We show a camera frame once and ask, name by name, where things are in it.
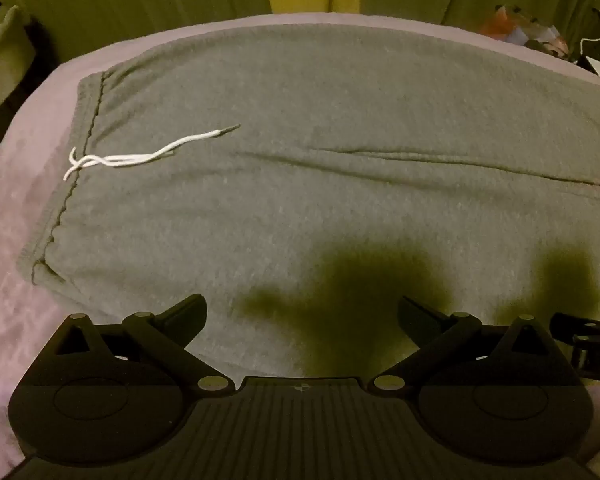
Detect purple bed sheet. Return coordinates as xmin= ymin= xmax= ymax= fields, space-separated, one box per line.
xmin=0 ymin=10 xmax=600 ymax=471

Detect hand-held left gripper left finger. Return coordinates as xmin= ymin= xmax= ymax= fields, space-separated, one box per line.
xmin=50 ymin=293 xmax=235 ymax=395

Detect white pants drawstring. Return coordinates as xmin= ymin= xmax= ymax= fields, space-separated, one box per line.
xmin=62 ymin=124 xmax=242 ymax=182

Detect white cable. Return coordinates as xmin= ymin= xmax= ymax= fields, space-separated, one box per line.
xmin=578 ymin=22 xmax=600 ymax=57

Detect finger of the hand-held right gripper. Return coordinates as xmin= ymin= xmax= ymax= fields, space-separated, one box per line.
xmin=550 ymin=312 xmax=600 ymax=337

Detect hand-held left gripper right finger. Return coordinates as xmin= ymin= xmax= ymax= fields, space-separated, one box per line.
xmin=371 ymin=295 xmax=560 ymax=395

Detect grey sweat pants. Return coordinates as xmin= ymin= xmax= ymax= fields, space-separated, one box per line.
xmin=17 ymin=22 xmax=600 ymax=391

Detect colourful clutter pile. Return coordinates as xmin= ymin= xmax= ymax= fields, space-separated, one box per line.
xmin=482 ymin=4 xmax=573 ymax=58

